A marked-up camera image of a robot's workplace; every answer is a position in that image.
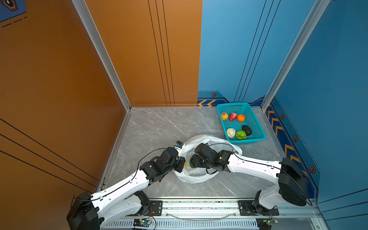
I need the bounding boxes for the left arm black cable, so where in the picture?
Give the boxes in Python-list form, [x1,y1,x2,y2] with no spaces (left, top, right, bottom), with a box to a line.
[71,148,167,202]

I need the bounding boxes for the orange tangerine fruit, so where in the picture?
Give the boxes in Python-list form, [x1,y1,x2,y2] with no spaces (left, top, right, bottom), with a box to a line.
[237,114,246,122]

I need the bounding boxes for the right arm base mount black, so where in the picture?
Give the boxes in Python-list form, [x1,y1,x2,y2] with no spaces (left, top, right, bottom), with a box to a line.
[237,200,279,216]

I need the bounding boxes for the aluminium corner post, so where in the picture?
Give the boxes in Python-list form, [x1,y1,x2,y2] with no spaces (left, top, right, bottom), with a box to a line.
[260,0,330,112]
[72,0,131,112]

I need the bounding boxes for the aluminium corner post right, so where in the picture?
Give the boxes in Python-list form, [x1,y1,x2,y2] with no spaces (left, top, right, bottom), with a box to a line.
[260,0,330,112]

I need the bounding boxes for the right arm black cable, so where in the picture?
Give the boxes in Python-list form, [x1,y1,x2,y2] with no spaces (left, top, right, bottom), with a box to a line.
[205,143,313,207]

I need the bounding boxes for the dark avocado fruit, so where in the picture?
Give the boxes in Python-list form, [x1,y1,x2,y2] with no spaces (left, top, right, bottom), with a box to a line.
[242,125,253,136]

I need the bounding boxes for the white plastic bag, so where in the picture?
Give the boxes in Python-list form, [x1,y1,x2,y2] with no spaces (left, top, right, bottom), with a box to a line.
[174,135,242,184]

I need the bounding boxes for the pink peach fruit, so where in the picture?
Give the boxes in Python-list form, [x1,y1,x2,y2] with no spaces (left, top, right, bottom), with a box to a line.
[229,113,238,121]

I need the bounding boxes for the teal plastic basket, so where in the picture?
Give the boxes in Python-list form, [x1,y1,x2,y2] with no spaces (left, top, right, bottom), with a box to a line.
[217,103,266,144]

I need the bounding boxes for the green circuit board left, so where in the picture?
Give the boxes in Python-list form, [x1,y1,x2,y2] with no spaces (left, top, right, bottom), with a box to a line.
[133,219,152,229]

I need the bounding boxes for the aluminium corner post left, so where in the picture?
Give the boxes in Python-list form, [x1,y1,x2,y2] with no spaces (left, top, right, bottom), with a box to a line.
[72,0,131,112]

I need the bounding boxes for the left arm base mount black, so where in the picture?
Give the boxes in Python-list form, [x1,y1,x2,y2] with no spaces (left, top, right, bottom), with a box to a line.
[136,200,163,217]

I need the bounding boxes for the circuit board right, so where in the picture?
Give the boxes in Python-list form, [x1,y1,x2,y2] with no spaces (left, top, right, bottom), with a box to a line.
[263,218,279,230]

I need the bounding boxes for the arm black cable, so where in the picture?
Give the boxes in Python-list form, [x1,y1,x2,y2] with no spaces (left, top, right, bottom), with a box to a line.
[71,148,167,202]
[205,143,313,207]

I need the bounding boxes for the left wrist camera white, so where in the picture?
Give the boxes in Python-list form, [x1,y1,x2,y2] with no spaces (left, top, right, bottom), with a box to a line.
[174,140,185,150]

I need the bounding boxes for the beige pear fruit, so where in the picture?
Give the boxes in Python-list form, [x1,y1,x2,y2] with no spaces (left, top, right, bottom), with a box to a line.
[226,128,237,139]

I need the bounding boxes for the yellow orange bumpy fruit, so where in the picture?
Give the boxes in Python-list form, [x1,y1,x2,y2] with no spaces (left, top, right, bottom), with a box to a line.
[220,112,229,121]

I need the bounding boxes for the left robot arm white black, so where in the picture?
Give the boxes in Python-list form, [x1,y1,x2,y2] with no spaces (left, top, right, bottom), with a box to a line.
[66,142,185,230]

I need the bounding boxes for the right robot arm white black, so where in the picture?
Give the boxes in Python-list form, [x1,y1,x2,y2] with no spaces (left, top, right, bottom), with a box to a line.
[190,150,312,215]

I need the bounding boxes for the light green bumpy fruit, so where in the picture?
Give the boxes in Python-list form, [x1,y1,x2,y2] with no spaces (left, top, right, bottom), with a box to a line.
[235,130,247,140]

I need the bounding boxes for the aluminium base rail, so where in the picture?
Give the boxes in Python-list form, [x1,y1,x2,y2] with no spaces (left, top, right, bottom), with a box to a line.
[101,197,328,230]

